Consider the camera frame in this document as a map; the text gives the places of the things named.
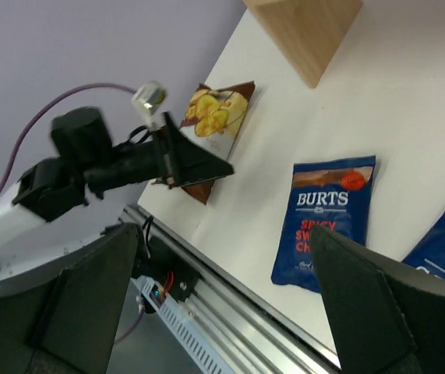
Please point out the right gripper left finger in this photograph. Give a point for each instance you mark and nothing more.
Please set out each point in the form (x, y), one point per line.
(62, 317)

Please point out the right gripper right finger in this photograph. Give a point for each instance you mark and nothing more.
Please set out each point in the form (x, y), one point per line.
(384, 316)

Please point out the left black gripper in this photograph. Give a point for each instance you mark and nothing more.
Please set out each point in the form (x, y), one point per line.
(167, 154)

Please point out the Chuba cassava chips bag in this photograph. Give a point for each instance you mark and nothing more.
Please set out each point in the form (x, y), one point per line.
(212, 120)

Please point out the Burts spicy sweet chilli bag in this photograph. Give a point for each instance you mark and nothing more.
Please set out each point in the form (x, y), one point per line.
(335, 194)

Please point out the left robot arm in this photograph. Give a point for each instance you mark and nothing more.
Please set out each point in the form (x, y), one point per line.
(88, 161)

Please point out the wooden two-tier shelf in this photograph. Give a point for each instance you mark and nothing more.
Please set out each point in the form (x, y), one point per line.
(307, 32)

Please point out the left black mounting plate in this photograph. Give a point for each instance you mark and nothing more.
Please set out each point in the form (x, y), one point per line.
(161, 262)

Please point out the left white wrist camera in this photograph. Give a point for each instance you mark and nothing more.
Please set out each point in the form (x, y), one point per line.
(147, 99)

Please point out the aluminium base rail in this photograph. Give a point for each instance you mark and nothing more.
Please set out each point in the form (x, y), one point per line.
(249, 334)

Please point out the white slotted cable duct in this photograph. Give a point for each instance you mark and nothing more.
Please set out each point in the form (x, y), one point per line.
(182, 326)

